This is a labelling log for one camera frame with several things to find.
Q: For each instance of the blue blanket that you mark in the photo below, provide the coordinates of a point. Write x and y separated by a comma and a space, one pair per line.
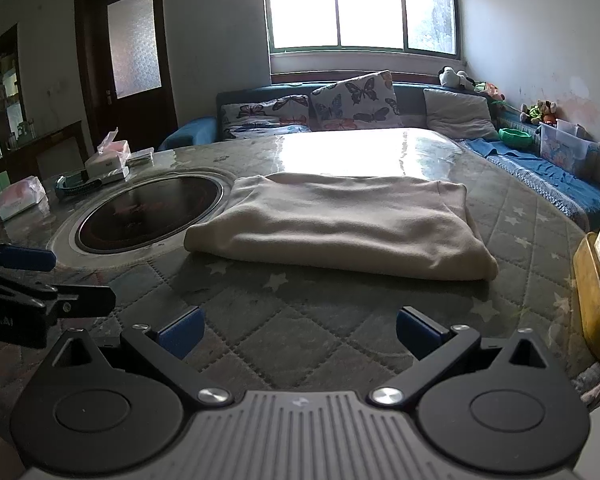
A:
545, 180

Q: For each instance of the large butterfly print pillow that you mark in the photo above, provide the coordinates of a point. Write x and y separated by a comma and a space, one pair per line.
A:
355, 102

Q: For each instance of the pink white tissue box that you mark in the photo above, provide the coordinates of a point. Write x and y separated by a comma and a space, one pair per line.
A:
110, 152

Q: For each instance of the panda plush toy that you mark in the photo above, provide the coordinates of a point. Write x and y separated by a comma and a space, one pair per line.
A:
452, 79

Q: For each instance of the upright butterfly print pillow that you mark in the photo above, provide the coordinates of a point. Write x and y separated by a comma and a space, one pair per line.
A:
265, 107

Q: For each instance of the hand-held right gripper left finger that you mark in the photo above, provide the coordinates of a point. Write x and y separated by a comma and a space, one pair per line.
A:
182, 332

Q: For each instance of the cream long-sleeved garment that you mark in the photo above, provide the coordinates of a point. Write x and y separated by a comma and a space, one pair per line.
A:
340, 225

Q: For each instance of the grey pillow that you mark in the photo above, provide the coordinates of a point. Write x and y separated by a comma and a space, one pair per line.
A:
457, 115

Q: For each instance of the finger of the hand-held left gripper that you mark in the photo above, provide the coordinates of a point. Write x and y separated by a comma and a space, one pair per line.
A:
80, 300
25, 259

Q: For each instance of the brown plush toys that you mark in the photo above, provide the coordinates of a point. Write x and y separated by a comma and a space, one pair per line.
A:
540, 112

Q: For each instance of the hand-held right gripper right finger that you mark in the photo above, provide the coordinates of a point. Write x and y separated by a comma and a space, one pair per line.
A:
417, 332

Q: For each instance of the blue black device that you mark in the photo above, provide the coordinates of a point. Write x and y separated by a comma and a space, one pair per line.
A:
77, 183

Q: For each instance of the blue sofa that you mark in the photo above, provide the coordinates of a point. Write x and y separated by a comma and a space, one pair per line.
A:
195, 132

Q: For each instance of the small green white box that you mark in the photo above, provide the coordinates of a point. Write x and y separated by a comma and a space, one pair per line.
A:
141, 155

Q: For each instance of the round black built-in cooktop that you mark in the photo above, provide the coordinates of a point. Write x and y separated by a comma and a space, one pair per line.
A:
145, 215

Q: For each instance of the dark wooden shelf cabinet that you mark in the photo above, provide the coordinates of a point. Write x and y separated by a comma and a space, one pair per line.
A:
2, 95

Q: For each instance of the yellow wooden chair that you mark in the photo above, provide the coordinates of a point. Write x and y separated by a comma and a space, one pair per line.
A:
592, 300

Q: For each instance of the flat butterfly print pillow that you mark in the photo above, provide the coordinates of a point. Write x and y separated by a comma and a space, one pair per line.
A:
260, 127

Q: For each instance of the green bowl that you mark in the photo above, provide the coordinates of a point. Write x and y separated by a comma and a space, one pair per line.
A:
515, 137

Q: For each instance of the large window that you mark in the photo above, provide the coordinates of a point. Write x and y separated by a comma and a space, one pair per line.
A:
360, 5

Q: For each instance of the pink white tissue pack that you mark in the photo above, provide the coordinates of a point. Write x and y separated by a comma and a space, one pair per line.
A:
20, 197

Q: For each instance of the clear plastic storage box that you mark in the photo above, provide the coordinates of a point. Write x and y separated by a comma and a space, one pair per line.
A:
567, 150

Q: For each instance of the colourful plush toy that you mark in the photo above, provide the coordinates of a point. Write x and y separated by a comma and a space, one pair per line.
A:
491, 91

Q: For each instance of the dark wooden glass door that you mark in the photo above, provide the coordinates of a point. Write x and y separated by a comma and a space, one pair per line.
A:
130, 45

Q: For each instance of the dark wooden counter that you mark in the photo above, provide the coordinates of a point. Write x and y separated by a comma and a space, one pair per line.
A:
50, 147

